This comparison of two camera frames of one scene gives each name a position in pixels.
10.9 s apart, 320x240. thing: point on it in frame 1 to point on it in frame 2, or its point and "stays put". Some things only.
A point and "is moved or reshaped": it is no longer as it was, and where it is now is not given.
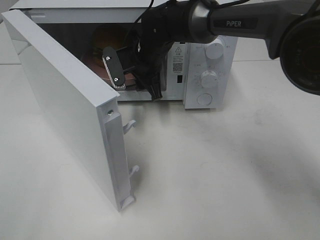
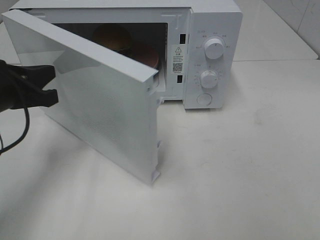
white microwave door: [83, 111] is moved or reshaped
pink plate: [96, 65] is moved or reshaped
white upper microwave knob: [214, 50] stays put
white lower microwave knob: [208, 79] stays put
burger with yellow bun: [109, 35] stays put
